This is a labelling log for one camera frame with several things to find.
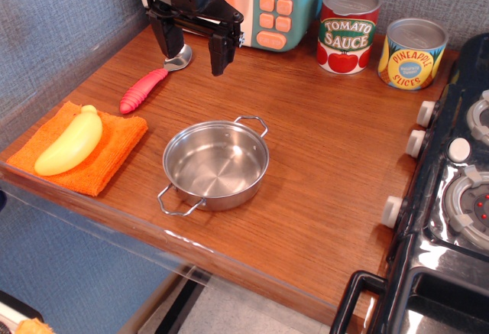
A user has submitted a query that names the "white stove knob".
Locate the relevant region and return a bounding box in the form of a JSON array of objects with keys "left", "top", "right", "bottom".
[
  {"left": 381, "top": 196, "right": 403, "bottom": 229},
  {"left": 416, "top": 101, "right": 436, "bottom": 128},
  {"left": 405, "top": 130, "right": 426, "bottom": 158}
]

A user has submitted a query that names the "black toy stove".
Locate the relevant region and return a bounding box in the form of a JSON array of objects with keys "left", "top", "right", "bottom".
[{"left": 331, "top": 34, "right": 488, "bottom": 333}]

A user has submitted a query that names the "white stove knob upper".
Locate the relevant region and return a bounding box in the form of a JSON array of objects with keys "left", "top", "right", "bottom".
[{"left": 416, "top": 101, "right": 436, "bottom": 128}]

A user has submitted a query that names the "orange folded cloth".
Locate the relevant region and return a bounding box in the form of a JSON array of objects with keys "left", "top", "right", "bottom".
[{"left": 6, "top": 102, "right": 148, "bottom": 196}]

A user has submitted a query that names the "pineapple slices can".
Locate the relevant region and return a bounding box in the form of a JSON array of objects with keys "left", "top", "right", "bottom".
[{"left": 377, "top": 18, "right": 449, "bottom": 91}]

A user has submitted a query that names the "white stove knob lower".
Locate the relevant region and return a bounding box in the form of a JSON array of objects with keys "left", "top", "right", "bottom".
[{"left": 381, "top": 196, "right": 403, "bottom": 229}]

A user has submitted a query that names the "yellow toy banana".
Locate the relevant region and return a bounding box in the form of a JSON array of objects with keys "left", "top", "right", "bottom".
[{"left": 34, "top": 105, "right": 103, "bottom": 176}]

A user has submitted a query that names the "white stove knob middle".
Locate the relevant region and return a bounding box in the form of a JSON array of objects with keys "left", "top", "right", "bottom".
[{"left": 405, "top": 130, "right": 426, "bottom": 158}]

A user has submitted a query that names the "stainless steel pot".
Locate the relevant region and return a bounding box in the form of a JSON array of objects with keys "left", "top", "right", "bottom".
[{"left": 157, "top": 115, "right": 270, "bottom": 216}]

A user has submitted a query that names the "teal toy microwave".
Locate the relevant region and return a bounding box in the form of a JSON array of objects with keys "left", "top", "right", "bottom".
[{"left": 136, "top": 0, "right": 329, "bottom": 53}]

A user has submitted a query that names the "pink handled metal spoon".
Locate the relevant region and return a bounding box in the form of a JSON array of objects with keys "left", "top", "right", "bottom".
[{"left": 119, "top": 44, "right": 193, "bottom": 115}]

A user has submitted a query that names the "tomato sauce can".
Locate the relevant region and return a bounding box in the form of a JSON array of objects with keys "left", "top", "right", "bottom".
[{"left": 316, "top": 0, "right": 381, "bottom": 75}]

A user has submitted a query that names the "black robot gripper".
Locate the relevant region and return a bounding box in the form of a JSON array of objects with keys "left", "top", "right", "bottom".
[{"left": 147, "top": 0, "right": 245, "bottom": 76}]

